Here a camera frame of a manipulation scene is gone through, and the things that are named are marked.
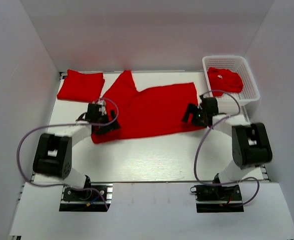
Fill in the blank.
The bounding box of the red t shirt in basket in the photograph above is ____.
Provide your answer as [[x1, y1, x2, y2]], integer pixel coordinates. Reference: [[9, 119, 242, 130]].
[[207, 67, 243, 97]]

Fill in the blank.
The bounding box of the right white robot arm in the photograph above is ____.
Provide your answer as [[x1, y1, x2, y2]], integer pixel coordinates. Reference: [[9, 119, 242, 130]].
[[182, 96, 272, 200]]

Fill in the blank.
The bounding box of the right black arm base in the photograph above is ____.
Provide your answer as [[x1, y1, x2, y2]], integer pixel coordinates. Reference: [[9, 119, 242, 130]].
[[190, 185, 244, 213]]

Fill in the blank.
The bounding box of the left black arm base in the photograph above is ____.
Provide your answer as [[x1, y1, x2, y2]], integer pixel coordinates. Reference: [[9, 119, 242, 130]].
[[59, 183, 113, 213]]

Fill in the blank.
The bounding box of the folded red t shirt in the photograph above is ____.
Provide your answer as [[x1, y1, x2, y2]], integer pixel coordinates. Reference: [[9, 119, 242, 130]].
[[57, 69, 105, 103]]

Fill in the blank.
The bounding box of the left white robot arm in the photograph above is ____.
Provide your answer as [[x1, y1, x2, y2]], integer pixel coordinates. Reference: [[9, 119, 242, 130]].
[[33, 100, 121, 200]]

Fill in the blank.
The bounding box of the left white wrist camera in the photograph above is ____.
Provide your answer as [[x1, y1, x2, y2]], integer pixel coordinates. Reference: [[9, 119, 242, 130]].
[[95, 99, 107, 115]]

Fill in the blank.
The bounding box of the white plastic basket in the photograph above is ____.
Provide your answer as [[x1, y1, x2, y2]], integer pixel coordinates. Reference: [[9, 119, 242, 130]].
[[202, 55, 260, 106]]

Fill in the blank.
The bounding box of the red t shirt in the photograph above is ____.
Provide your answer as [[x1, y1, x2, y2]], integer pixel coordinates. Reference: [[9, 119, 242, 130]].
[[91, 70, 200, 144], [57, 69, 105, 103], [207, 67, 243, 97]]

